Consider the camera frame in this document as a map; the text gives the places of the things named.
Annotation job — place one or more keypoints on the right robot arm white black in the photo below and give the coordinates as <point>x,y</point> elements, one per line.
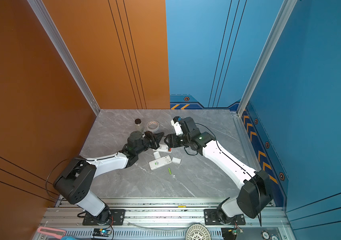
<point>255,186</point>

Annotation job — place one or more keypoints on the cyan object at edge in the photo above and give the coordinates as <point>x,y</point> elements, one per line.
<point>68,238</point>

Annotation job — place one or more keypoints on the circuit board right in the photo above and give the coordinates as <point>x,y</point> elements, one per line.
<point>231,233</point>

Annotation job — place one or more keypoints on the small white battery cover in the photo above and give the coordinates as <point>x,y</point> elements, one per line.
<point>156,155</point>

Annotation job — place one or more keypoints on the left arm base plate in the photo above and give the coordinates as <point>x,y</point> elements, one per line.
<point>115,217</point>

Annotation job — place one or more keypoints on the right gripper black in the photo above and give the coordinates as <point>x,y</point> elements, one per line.
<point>172,139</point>

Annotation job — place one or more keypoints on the glass jar black lid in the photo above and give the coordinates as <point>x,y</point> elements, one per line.
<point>139,125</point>

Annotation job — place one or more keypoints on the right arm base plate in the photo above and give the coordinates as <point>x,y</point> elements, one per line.
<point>211,216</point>

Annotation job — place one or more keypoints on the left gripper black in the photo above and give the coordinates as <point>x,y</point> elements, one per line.
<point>153,137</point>

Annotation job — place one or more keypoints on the white round fan grille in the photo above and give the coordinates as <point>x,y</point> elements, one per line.
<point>197,232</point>

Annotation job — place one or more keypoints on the pink tool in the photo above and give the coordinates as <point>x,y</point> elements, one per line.
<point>52,232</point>

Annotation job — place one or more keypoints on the small white remote control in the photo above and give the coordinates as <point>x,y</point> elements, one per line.
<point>164,148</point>

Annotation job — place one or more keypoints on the aluminium rail frame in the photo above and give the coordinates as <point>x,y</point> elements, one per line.
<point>161,219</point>

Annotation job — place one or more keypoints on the white tape roll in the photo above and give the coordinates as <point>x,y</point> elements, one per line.
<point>152,126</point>

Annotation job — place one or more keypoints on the green circuit board left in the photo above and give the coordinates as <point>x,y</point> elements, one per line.
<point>103,233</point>

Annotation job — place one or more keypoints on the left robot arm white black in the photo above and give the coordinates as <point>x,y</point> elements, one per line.
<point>75,180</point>

